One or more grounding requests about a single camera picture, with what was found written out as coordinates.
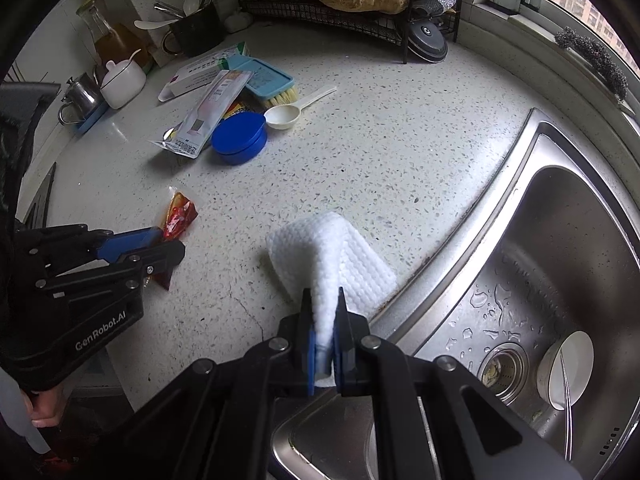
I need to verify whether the black round lid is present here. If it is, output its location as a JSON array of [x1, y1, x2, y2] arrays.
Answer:
[[405, 17, 450, 65]]

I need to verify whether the small steel teapot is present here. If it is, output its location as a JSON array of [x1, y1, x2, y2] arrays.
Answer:
[[58, 72, 104, 124]]

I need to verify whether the dark purple bunch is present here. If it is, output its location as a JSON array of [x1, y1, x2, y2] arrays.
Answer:
[[554, 27, 629, 101]]

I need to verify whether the white paper towel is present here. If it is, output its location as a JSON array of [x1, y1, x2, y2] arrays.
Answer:
[[265, 211, 399, 389]]

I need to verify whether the blue round lid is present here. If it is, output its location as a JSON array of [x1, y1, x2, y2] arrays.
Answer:
[[210, 112, 269, 165]]

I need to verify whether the garlic bulb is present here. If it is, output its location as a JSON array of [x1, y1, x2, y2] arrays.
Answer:
[[224, 9, 254, 34]]

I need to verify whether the steel sink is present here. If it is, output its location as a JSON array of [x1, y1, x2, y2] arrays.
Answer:
[[270, 107, 640, 480]]

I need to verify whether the teal scrubbing brush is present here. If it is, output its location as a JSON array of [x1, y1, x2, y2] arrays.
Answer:
[[227, 55, 300, 111]]

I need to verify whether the white bowl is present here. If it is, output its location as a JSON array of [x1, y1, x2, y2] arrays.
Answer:
[[537, 330, 595, 409]]

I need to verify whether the person's left hand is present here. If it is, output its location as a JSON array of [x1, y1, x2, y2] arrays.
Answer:
[[27, 385, 69, 428]]

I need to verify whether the long white packet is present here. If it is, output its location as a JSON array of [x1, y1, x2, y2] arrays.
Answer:
[[148, 69, 254, 160]]

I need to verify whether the black gas stove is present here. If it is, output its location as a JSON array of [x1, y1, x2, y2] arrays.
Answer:
[[22, 162, 57, 231]]

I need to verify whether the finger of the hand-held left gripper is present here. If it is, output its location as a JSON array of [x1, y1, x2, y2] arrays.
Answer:
[[36, 239, 186, 307], [16, 225, 164, 277]]

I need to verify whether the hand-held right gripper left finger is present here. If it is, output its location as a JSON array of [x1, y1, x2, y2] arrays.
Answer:
[[95, 287, 318, 480]]

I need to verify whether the white measuring scoop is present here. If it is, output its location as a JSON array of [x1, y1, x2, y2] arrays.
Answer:
[[263, 86, 338, 131]]

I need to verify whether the black wire rack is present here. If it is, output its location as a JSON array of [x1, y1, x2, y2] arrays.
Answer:
[[237, 0, 466, 64]]

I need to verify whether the white lidded jar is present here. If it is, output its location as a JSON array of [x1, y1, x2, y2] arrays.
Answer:
[[99, 48, 148, 110]]

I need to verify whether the black mug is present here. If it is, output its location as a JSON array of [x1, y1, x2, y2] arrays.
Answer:
[[161, 2, 226, 59]]

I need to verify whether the glass oil carafe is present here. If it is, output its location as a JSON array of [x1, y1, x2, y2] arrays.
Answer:
[[75, 0, 151, 69]]

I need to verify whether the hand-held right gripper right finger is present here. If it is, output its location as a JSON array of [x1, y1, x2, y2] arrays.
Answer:
[[333, 287, 587, 480]]

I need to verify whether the blue tray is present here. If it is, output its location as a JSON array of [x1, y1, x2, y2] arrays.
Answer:
[[74, 102, 111, 135]]

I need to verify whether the red sauce packet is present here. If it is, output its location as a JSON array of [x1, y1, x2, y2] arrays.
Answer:
[[149, 187, 200, 291]]

